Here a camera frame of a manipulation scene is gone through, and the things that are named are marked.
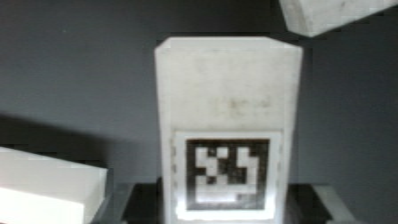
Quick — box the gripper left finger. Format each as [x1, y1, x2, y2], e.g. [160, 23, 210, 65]
[95, 183, 164, 224]

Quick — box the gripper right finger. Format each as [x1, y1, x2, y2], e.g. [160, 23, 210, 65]
[285, 184, 356, 224]

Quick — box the white square tabletop tray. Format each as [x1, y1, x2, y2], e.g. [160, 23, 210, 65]
[0, 147, 109, 224]

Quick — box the white leg with tag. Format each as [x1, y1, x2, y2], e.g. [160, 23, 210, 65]
[155, 37, 303, 224]

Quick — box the white leg behind tray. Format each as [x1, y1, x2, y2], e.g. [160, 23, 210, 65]
[280, 0, 398, 37]

